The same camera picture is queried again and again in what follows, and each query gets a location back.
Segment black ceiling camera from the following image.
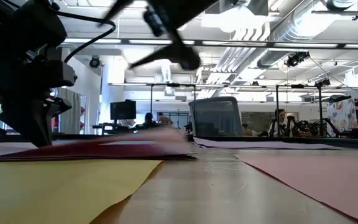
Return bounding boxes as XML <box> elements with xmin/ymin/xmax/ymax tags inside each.
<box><xmin>286</xmin><ymin>51</ymin><xmax>311</xmax><ymax>68</ymax></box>

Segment black background monitor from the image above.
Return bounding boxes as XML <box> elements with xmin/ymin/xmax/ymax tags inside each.
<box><xmin>109</xmin><ymin>100</ymin><xmax>137</xmax><ymax>121</ymax></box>

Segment silver ventilation duct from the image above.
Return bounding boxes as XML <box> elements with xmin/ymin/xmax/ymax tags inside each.
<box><xmin>256</xmin><ymin>0</ymin><xmax>358</xmax><ymax>68</ymax></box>

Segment purple paper sheet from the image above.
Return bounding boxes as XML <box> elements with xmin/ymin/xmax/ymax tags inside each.
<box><xmin>193</xmin><ymin>136</ymin><xmax>342</xmax><ymax>151</ymax></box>
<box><xmin>0</xmin><ymin>129</ymin><xmax>198</xmax><ymax>162</ymax></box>

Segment grey curtain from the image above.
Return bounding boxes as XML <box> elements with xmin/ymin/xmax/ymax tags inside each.
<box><xmin>54</xmin><ymin>87</ymin><xmax>82</xmax><ymax>135</ymax></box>

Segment person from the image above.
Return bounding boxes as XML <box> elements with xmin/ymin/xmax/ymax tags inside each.
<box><xmin>268</xmin><ymin>108</ymin><xmax>295</xmax><ymax>138</ymax></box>
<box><xmin>143</xmin><ymin>112</ymin><xmax>155</xmax><ymax>129</ymax></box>
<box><xmin>242</xmin><ymin>123</ymin><xmax>258</xmax><ymax>137</ymax></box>
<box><xmin>157</xmin><ymin>112</ymin><xmax>174</xmax><ymax>127</ymax></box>

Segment black ceiling speaker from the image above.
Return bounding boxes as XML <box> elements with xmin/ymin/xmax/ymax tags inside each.
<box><xmin>88</xmin><ymin>55</ymin><xmax>101</xmax><ymax>69</ymax></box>

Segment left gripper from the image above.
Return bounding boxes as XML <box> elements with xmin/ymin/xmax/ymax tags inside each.
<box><xmin>0</xmin><ymin>46</ymin><xmax>78</xmax><ymax>149</ymax></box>

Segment background robot arms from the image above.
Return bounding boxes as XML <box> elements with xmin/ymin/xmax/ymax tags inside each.
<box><xmin>286</xmin><ymin>114</ymin><xmax>343</xmax><ymax>138</ymax></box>

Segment yellow paper sheet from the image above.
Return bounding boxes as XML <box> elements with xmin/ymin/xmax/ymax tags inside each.
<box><xmin>0</xmin><ymin>159</ymin><xmax>163</xmax><ymax>224</ymax></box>

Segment pink paper sheet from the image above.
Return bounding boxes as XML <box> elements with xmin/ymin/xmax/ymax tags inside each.
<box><xmin>236</xmin><ymin>153</ymin><xmax>358</xmax><ymax>224</ymax></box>

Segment grey office chair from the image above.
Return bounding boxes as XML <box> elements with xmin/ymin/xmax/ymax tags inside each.
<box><xmin>188</xmin><ymin>96</ymin><xmax>244</xmax><ymax>138</ymax></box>

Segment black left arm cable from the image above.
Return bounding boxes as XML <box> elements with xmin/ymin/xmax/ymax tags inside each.
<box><xmin>53</xmin><ymin>11</ymin><xmax>117</xmax><ymax>64</ymax></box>

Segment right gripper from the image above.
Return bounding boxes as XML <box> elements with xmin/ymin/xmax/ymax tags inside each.
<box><xmin>98</xmin><ymin>0</ymin><xmax>220</xmax><ymax>71</ymax></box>

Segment floral cloth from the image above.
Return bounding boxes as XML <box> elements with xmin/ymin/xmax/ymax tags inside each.
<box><xmin>326</xmin><ymin>98</ymin><xmax>358</xmax><ymax>138</ymax></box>

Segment ceiling light strip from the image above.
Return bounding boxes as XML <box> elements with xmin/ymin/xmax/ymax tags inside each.
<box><xmin>63</xmin><ymin>38</ymin><xmax>358</xmax><ymax>49</ymax></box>

